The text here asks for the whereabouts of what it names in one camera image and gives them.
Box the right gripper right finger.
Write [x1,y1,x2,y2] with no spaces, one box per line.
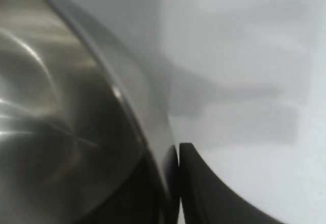
[179,142,288,224]

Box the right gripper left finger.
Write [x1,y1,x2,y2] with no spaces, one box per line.
[119,155,169,224]

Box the stainless steel mixing bowl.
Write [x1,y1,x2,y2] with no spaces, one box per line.
[0,0,179,224]

